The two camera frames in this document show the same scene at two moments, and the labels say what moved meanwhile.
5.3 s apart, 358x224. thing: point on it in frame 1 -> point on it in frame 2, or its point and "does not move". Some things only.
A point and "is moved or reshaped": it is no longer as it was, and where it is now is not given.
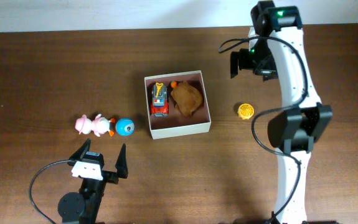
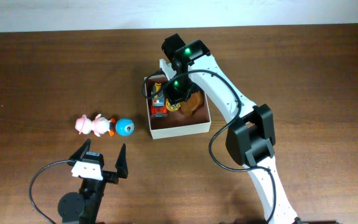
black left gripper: [109, 177] does not move
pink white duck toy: [99, 126] does not move
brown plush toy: [187, 98] does not move
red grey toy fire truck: [159, 107] does not move
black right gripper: [244, 60] -> [172, 94]
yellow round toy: [245, 111] is moved or reshaped
